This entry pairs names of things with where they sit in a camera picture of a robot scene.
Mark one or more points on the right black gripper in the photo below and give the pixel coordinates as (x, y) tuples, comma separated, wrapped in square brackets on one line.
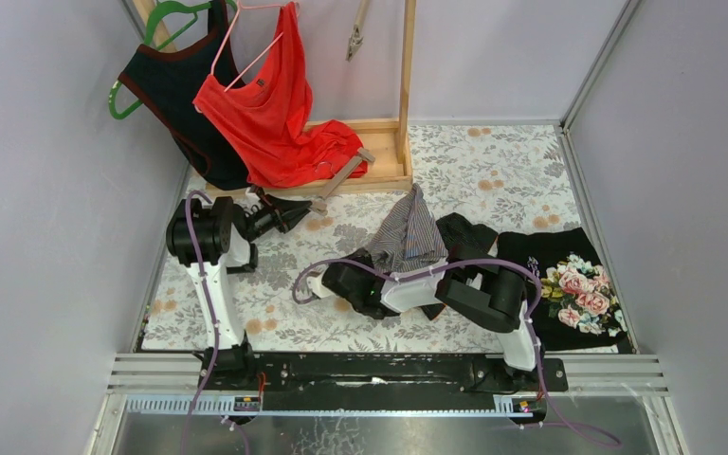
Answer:
[(352, 283)]

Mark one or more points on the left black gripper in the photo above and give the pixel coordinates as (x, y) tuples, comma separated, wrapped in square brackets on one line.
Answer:
[(266, 217)]

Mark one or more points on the wooden clip hanger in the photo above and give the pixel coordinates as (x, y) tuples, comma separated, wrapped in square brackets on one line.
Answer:
[(362, 156)]

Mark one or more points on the grey striped underwear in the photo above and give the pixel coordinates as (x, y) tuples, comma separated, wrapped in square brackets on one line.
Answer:
[(408, 238)]

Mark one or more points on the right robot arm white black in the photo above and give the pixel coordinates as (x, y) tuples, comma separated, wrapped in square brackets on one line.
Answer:
[(489, 292)]

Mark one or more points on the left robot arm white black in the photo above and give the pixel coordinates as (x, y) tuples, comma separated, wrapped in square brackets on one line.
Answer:
[(214, 240)]

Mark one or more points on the black underwear orange trim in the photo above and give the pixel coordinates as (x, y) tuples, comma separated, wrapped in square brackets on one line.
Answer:
[(464, 232)]

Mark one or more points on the green plastic hanger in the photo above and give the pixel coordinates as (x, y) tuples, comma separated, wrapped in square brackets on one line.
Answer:
[(164, 22)]

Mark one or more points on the wooden clothes rack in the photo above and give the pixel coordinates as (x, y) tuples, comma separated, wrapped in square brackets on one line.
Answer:
[(371, 93)]

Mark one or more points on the dark tank top red trim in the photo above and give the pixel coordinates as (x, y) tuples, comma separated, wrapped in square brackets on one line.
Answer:
[(167, 83)]

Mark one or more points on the black floral garment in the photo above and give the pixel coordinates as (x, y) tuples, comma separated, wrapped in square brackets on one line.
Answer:
[(579, 307)]

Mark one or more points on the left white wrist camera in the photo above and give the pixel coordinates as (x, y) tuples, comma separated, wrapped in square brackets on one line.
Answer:
[(254, 189)]

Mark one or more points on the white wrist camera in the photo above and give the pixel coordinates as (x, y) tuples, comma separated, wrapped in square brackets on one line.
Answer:
[(316, 287), (254, 189)]

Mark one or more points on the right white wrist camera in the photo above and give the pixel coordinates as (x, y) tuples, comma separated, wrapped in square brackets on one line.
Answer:
[(316, 287)]

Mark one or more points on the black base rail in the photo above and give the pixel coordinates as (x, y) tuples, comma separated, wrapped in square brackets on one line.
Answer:
[(377, 382)]

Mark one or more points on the pink wire hanger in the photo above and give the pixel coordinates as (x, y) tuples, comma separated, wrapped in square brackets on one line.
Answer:
[(267, 36)]

